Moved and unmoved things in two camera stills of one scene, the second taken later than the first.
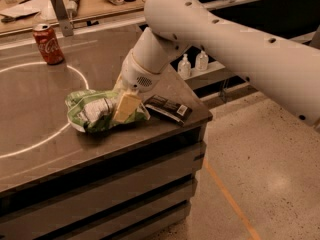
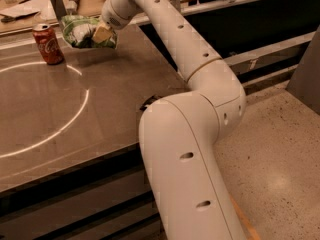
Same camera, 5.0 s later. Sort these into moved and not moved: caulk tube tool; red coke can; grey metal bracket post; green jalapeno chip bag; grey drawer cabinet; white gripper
Moved: green jalapeno chip bag; white gripper
Not moved: red coke can; grey drawer cabinet; grey metal bracket post; caulk tube tool
